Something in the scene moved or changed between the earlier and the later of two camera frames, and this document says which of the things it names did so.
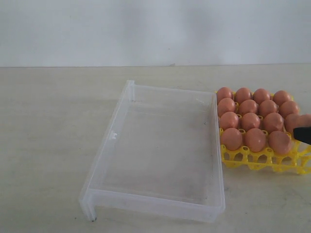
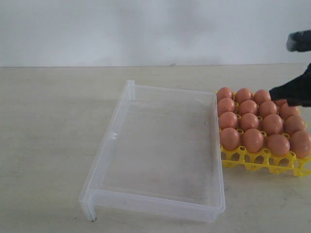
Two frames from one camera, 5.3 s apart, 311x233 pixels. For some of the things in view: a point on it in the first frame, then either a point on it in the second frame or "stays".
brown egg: x=304 y=120 to x=300 y=143
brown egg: x=224 y=92 stays
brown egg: x=226 y=105 stays
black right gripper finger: x=302 y=134 to x=297 y=92
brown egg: x=261 y=94 stays
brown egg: x=228 y=120 stays
